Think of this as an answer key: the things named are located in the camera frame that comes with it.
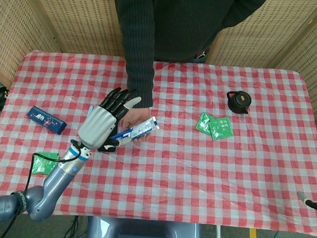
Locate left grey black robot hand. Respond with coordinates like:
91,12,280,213
76,85,143,153

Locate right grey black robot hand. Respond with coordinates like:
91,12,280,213
296,146,317,214

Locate black smartphone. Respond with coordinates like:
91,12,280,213
97,138,118,154

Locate black cables under table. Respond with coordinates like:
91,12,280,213
60,215,87,238

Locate dark blue patterned box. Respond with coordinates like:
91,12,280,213
26,105,69,135

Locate white and blue toothpaste tube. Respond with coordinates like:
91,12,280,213
110,113,161,146

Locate red white checkered tablecloth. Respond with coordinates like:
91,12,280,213
0,47,317,238

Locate green sachet with white label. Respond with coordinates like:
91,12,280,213
30,151,60,177

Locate person's dark sweater torso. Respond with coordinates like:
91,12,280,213
148,0,270,69

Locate person's bare hand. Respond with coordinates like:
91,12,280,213
118,105,153,144

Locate person's dark sleeved arm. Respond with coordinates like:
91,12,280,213
104,0,161,110

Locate green sachet with white text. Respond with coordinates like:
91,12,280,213
207,114,236,143

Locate black cast iron teapot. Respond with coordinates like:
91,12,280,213
225,90,252,115

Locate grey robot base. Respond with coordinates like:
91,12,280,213
84,215,204,238

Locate green sachet with white leaf print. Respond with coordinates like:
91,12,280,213
194,111,217,135

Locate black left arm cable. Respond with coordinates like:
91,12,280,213
2,151,78,238

